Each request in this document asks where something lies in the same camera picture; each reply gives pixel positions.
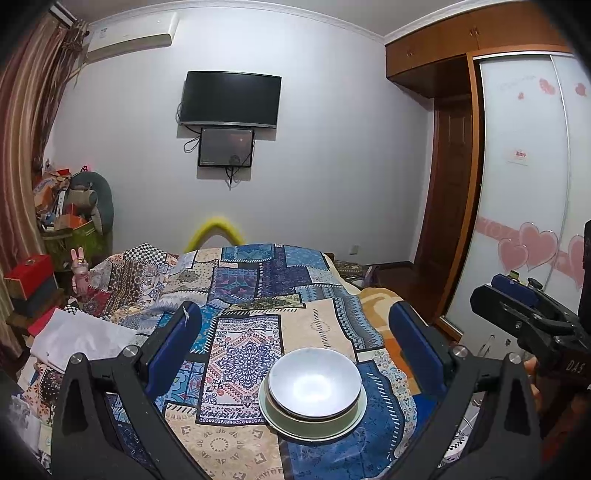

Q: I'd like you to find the white cloth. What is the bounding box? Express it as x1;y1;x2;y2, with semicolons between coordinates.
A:
31;308;151;374

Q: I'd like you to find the patchwork printed blanket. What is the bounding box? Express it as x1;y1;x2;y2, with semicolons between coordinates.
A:
14;243;419;480

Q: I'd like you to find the black hanging cable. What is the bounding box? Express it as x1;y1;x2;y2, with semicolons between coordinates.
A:
225;157;244;190

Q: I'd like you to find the wooden door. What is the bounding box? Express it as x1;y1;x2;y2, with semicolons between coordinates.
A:
413;97;483;268

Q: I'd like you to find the striped brown curtain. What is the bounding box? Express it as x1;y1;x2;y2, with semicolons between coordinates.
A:
0;14;88;268

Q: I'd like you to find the dark bag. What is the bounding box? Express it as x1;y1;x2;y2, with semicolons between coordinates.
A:
333;260;382;289

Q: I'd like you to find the white air conditioner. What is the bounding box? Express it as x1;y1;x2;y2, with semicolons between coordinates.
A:
83;11;180;63

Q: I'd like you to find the green cardboard box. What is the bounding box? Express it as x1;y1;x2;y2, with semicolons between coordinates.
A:
41;220;109;271

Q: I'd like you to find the pink bunny toy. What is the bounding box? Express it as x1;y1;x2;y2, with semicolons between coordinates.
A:
70;248;90;294

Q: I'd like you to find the red box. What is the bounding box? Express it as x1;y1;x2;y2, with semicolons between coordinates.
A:
4;255;55;298

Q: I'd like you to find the black wall television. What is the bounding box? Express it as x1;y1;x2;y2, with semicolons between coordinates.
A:
179;71;282;129

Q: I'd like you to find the yellow fleece blanket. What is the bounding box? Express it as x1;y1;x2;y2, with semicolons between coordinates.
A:
358;287;462;398

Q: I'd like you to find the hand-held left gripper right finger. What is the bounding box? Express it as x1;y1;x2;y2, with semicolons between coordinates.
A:
389;302;542;480

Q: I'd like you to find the green bowl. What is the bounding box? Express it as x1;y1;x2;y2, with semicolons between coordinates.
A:
264;388;363;430

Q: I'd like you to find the person's right hand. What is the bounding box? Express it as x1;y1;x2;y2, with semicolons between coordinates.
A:
524;360;542;404

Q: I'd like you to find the wooden overhead cabinet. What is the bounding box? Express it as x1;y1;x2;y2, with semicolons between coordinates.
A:
385;9;578;97

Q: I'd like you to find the pile of assorted boxes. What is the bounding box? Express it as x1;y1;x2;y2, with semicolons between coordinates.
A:
32;159;93;232

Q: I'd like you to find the grey-green cushion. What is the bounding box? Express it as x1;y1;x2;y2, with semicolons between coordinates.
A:
69;172;115;241

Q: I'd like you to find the white curtain rail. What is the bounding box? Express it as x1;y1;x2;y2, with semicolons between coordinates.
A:
48;2;78;26

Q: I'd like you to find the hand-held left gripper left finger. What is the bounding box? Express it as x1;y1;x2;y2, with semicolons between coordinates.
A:
51;301;204;480

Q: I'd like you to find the dark grey box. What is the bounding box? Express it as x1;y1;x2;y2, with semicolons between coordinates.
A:
11;277;60;318

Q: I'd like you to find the white bowl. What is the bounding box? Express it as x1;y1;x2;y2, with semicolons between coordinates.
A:
268;348;362;420

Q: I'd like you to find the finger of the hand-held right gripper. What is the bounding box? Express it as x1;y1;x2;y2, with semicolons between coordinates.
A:
491;273;575;320
470;284;575;344

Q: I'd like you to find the small black monitor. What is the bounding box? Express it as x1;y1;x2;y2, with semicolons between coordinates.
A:
198;128;256;168

